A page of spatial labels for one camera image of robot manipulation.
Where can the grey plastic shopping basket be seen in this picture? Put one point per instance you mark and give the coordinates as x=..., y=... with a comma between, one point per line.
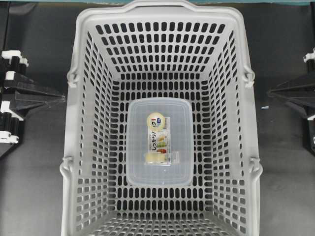
x=161, y=49

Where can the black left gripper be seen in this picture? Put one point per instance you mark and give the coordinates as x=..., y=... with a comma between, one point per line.
x=14, y=105

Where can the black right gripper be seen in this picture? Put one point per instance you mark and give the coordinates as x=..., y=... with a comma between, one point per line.
x=299, y=94

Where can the clear plastic food container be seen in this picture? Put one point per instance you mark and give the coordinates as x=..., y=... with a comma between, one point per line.
x=159, y=142

